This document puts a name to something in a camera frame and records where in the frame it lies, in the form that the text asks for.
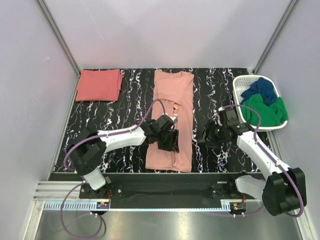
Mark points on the folded red t shirt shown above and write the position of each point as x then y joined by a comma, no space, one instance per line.
99,85

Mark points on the pink t shirt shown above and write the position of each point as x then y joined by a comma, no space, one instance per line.
175,90

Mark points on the green t shirt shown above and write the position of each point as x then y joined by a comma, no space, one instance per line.
272,115

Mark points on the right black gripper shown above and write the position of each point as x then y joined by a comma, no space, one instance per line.
210,126

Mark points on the white slotted cable duct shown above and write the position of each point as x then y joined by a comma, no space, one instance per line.
115,205

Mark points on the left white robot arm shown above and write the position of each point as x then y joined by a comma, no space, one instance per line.
85,154

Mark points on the blue t shirt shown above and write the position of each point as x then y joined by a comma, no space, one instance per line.
263,87

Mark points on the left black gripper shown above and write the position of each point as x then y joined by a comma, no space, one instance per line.
172,145

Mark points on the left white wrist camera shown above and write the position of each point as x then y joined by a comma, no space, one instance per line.
174,119

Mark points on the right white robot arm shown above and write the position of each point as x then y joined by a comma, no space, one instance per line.
283,190

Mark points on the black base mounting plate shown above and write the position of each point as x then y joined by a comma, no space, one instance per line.
160,182

